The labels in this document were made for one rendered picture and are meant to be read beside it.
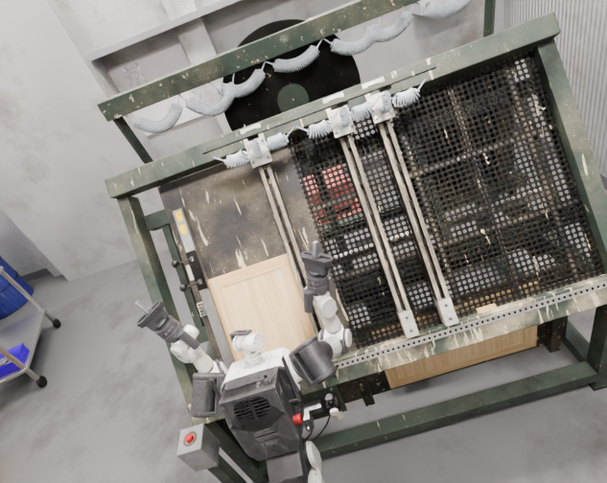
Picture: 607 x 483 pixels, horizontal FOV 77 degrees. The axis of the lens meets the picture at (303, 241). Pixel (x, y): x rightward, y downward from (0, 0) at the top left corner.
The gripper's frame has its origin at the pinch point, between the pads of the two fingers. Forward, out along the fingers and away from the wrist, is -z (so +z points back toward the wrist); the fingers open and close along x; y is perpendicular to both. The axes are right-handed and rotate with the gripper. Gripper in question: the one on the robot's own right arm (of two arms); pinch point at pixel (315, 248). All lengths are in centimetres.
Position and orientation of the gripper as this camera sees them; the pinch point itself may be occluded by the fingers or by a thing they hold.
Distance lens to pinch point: 139.5
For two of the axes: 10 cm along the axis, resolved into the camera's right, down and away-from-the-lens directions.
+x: -8.8, -1.9, 4.3
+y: 4.7, -4.6, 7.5
